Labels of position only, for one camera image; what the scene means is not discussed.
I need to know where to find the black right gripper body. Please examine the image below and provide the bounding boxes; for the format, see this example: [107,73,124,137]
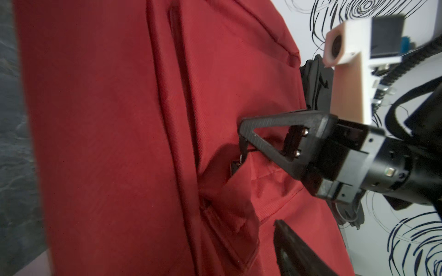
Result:
[303,122,442,210]

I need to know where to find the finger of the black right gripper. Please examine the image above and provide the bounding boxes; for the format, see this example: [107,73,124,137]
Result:
[238,110,338,179]

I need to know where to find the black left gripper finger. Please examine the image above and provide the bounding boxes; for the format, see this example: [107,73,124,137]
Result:
[273,220,336,276]

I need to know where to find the red and black backpack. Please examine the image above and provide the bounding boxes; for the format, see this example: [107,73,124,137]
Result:
[300,55,334,113]

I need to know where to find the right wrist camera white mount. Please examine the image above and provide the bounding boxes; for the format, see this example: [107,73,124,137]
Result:
[323,15,405,125]

